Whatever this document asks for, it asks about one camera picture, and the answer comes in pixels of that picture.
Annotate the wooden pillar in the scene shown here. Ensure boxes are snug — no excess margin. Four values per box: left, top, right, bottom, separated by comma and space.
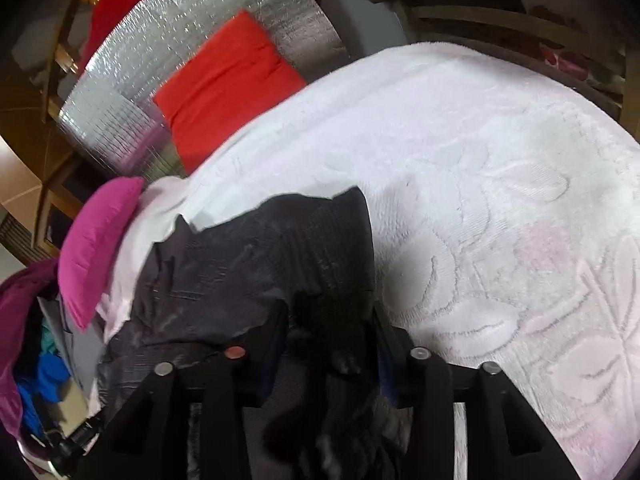
0, 110, 86, 251

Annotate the grey garment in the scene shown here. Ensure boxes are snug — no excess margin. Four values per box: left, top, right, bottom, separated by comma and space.
57, 295, 108, 396

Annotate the magenta velvet garment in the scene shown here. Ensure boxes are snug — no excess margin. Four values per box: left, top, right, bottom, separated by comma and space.
0, 260, 63, 441

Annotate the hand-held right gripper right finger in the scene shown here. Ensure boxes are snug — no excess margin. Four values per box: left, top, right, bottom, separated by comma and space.
372, 305, 566, 480

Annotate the magenta pillow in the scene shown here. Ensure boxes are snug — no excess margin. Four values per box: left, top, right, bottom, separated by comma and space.
57, 176, 146, 331

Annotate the wooden stair railing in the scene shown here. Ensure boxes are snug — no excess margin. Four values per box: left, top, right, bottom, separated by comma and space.
30, 0, 116, 121

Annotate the dark quilted zip jacket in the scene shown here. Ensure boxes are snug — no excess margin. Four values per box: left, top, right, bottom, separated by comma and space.
97, 186, 411, 480

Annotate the silver foil insulation board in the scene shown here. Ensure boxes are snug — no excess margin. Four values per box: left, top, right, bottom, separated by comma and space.
57, 0, 346, 183

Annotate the white pink fleece blanket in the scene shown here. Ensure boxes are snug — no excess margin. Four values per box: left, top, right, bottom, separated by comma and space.
100, 42, 640, 480

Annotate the red pillow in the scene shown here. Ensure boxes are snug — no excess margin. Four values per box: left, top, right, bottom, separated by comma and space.
152, 10, 308, 173

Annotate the wooden side table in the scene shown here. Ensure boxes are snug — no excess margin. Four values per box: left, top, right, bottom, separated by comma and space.
320, 0, 640, 126

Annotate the red cloth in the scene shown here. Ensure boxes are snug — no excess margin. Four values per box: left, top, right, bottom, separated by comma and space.
77, 0, 188, 68

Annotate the blue garment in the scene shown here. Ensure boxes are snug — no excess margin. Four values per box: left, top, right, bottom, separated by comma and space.
17, 352, 73, 441

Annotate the teal garment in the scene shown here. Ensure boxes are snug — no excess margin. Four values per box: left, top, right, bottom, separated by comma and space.
37, 317, 63, 356

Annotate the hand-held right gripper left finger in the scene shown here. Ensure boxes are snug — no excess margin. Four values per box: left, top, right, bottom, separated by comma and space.
75, 305, 288, 480

